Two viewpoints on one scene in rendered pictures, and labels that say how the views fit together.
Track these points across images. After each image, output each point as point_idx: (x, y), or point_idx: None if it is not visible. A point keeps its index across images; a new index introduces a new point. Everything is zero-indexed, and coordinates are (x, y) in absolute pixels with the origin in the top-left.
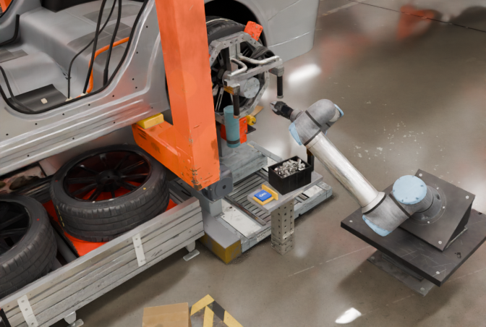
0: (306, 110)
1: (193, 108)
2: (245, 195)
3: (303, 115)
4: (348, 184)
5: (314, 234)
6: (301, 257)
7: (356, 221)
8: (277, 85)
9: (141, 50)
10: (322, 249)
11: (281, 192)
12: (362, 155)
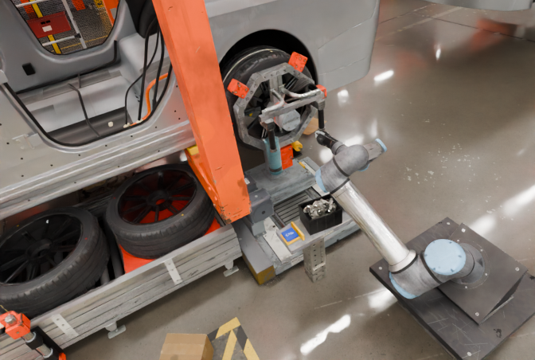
0: (333, 157)
1: (212, 152)
2: (290, 214)
3: (329, 162)
4: (374, 240)
5: (348, 264)
6: (330, 288)
7: (386, 269)
8: (318, 118)
9: None
10: (354, 282)
11: (309, 232)
12: (411, 179)
